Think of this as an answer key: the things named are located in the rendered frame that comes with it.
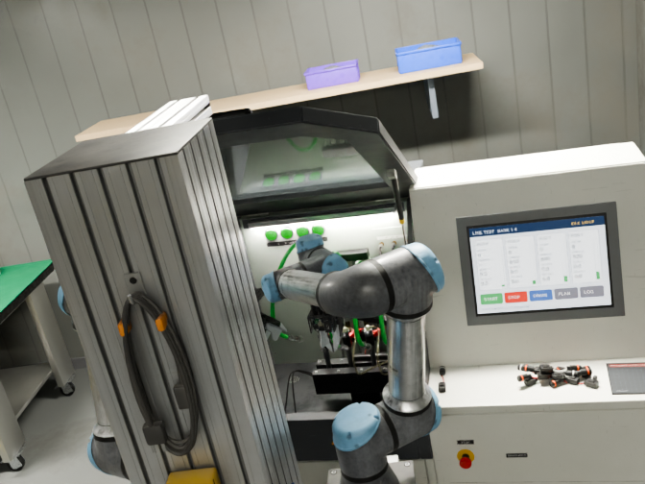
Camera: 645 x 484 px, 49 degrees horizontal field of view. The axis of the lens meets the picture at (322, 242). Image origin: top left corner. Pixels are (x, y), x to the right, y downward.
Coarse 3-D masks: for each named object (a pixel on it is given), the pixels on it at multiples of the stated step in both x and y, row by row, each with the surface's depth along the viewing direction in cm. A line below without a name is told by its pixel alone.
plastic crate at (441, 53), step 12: (396, 48) 376; (408, 48) 376; (420, 48) 365; (432, 48) 354; (444, 48) 354; (456, 48) 354; (408, 60) 358; (420, 60) 357; (432, 60) 357; (444, 60) 357; (456, 60) 356; (408, 72) 360
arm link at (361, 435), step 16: (336, 416) 167; (352, 416) 165; (368, 416) 164; (384, 416) 165; (336, 432) 163; (352, 432) 161; (368, 432) 160; (384, 432) 163; (336, 448) 166; (352, 448) 161; (368, 448) 162; (384, 448) 164; (352, 464) 163; (368, 464) 163; (384, 464) 166
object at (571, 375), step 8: (520, 368) 216; (528, 368) 214; (536, 368) 214; (544, 368) 210; (552, 368) 210; (560, 368) 213; (568, 368) 210; (576, 368) 209; (584, 368) 211; (520, 376) 210; (528, 376) 211; (536, 376) 212; (544, 376) 210; (552, 376) 209; (560, 376) 208; (568, 376) 209; (576, 376) 208; (584, 376) 209; (592, 376) 207; (528, 384) 211; (552, 384) 208; (576, 384) 207; (592, 384) 204
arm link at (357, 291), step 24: (360, 264) 144; (264, 288) 179; (288, 288) 168; (312, 288) 154; (336, 288) 143; (360, 288) 140; (384, 288) 141; (336, 312) 145; (360, 312) 142; (384, 312) 144
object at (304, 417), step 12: (288, 420) 224; (300, 420) 223; (312, 420) 222; (324, 420) 221; (300, 432) 224; (312, 432) 223; (324, 432) 222; (300, 444) 226; (312, 444) 225; (324, 444) 224; (408, 444) 218; (300, 456) 228; (312, 456) 227; (324, 456) 226; (336, 456) 225; (408, 456) 219
